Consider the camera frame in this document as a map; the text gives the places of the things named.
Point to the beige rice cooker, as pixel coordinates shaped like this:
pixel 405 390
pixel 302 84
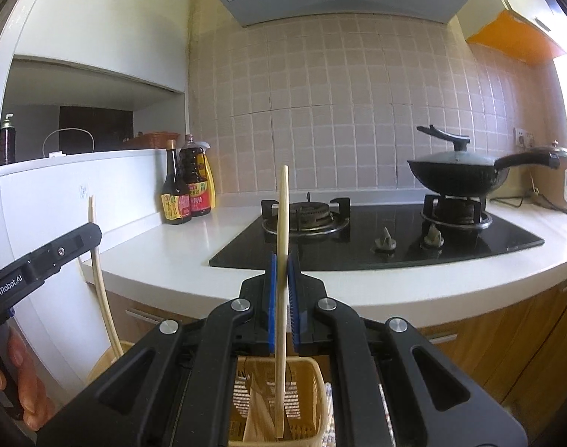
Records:
pixel 555 181

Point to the dark soy sauce bottle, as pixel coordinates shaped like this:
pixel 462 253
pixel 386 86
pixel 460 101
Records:
pixel 175 195

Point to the wooden spoon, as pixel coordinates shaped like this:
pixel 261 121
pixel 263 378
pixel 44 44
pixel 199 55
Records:
pixel 105 307

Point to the dark pump bottle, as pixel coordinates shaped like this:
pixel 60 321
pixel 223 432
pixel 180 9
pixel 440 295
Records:
pixel 7 144

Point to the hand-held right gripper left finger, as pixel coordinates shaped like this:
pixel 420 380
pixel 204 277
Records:
pixel 270 288

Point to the yellow bottle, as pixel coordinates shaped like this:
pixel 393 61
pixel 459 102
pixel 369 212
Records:
pixel 210 181

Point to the grey stove knob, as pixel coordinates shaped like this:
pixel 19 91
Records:
pixel 433 237
pixel 385 241

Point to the orange wall cabinet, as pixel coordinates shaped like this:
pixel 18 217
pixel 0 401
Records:
pixel 516 39

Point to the wall power outlet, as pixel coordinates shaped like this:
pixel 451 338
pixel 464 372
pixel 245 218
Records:
pixel 524 137

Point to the black wok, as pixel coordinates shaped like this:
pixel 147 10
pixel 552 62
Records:
pixel 455 178

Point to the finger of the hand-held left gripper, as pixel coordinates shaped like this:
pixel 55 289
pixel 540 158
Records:
pixel 69 247

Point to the black wok lid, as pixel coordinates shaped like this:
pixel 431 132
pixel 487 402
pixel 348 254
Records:
pixel 451 151

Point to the wooden base cabinet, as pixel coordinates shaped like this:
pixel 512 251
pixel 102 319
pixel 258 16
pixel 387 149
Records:
pixel 511 349

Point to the black stove burner grate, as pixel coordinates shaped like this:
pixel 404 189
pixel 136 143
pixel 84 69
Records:
pixel 455 212
pixel 311 218

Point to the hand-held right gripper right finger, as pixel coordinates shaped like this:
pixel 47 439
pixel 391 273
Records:
pixel 293 298

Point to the long wooden chopstick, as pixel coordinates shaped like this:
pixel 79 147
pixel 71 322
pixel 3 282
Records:
pixel 283 223

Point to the patterned cloth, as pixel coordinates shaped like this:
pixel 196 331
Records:
pixel 329 414

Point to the yellow plastic utensil basket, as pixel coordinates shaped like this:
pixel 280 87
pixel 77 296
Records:
pixel 306 396

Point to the brown wicker basket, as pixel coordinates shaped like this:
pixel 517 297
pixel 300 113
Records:
pixel 153 140

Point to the person's left hand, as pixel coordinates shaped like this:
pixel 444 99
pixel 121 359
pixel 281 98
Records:
pixel 25 382

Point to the large dark sauce bottle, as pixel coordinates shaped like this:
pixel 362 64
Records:
pixel 197 181

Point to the black glass gas stove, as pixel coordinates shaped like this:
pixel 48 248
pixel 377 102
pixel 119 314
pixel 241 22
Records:
pixel 357 251

